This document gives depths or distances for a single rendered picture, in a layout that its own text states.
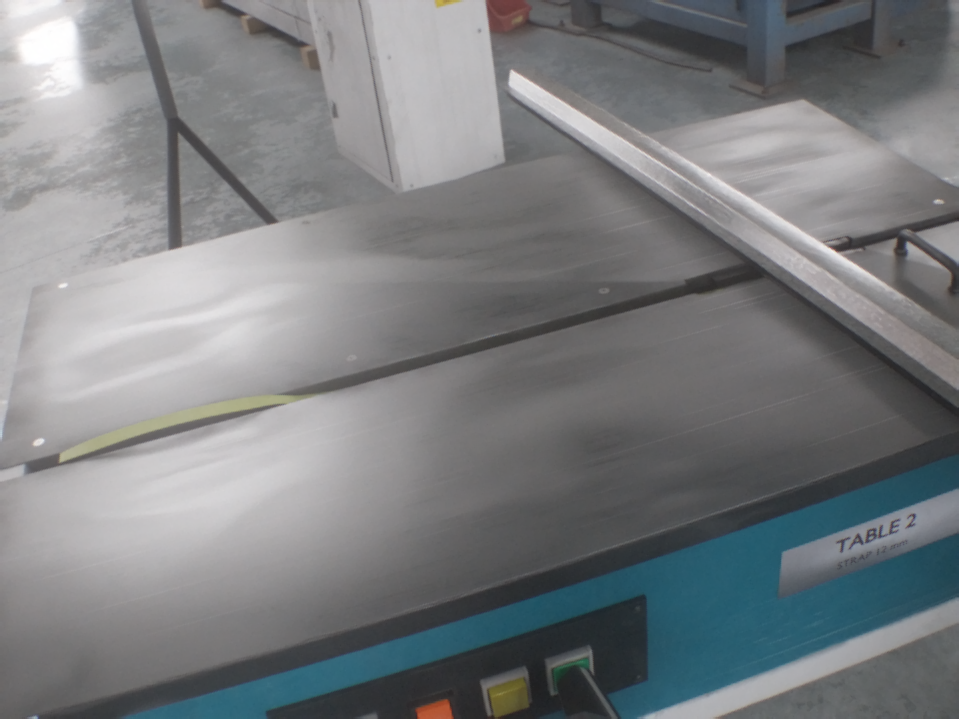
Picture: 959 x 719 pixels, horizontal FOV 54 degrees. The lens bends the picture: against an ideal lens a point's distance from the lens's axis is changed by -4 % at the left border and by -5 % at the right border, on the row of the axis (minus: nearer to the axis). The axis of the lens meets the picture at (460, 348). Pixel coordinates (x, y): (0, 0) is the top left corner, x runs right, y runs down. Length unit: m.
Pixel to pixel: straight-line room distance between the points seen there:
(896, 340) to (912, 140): 2.28
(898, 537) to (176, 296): 0.66
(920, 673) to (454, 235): 0.92
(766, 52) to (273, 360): 2.67
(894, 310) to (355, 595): 0.44
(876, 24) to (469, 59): 1.56
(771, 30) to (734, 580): 2.75
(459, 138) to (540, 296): 2.01
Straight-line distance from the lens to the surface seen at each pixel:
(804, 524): 0.68
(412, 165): 2.78
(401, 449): 0.69
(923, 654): 1.52
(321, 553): 0.63
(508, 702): 0.65
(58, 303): 1.02
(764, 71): 3.34
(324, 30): 2.97
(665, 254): 0.88
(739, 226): 0.89
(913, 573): 0.79
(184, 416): 0.77
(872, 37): 3.71
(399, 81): 2.69
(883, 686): 1.48
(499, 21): 4.17
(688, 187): 0.95
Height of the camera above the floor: 1.17
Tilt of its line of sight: 34 degrees down
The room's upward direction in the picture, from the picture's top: 9 degrees counter-clockwise
